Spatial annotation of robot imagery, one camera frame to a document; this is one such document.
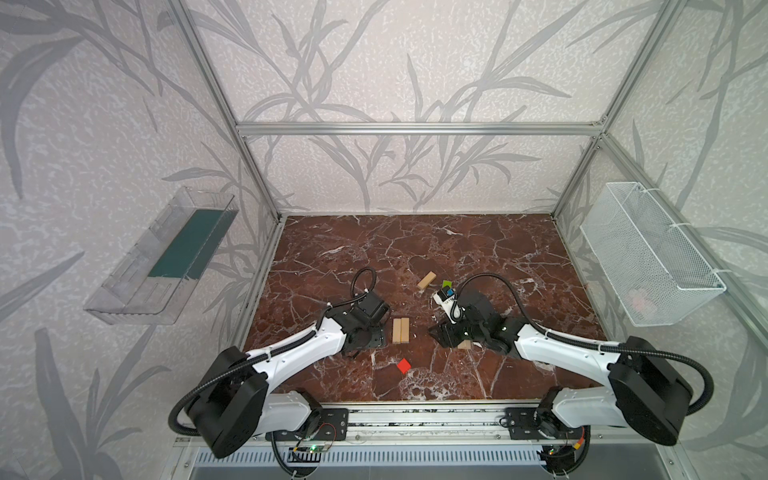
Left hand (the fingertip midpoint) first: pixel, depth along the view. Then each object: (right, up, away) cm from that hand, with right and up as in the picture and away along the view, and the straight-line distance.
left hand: (376, 331), depth 85 cm
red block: (+8, -9, -3) cm, 12 cm away
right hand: (+17, +4, -1) cm, 17 cm away
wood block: (+8, -1, +4) cm, 9 cm away
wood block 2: (+16, +12, +16) cm, 26 cm away
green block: (+23, +12, +14) cm, 29 cm away
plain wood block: (+6, -1, +3) cm, 7 cm away
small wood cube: (+24, -2, -7) cm, 25 cm away
